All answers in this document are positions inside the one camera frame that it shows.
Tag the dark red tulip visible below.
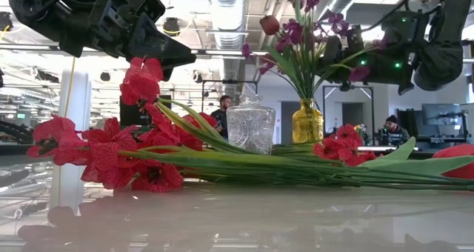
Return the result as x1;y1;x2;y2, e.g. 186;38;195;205
258;15;297;99

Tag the long ceiling light bar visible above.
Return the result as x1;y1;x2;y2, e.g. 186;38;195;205
0;42;474;64

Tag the person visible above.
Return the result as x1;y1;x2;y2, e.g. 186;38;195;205
210;95;233;140
377;114;411;146

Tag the purple flower bunch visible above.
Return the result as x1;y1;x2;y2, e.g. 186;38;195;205
240;0;371;101

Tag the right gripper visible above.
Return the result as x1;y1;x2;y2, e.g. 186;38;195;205
322;10;421;96

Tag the large red flower bunch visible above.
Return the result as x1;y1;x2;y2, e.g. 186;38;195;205
26;57;445;193

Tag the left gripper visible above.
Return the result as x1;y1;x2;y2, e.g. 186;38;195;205
59;0;197;82

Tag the white pillar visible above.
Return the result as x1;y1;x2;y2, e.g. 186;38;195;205
59;69;93;145

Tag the black metal stand frame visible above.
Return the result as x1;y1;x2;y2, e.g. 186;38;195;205
201;79;259;114
322;83;375;145

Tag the black ceiling dome device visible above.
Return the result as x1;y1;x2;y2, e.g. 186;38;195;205
162;17;181;37

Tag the grey computer monitor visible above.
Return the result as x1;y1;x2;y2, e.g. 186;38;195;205
421;102;462;126

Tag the yellow glass vase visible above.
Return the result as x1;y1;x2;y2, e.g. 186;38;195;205
291;99;324;145

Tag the clear patterned glass vase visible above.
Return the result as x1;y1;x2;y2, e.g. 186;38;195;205
225;94;277;156

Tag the black metal table frame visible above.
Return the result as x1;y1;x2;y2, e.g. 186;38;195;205
0;143;440;160

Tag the silver ribbed ventilation duct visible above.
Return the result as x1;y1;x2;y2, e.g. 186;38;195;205
205;0;248;97

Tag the black computer monitor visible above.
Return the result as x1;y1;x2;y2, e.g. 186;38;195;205
118;94;173;127

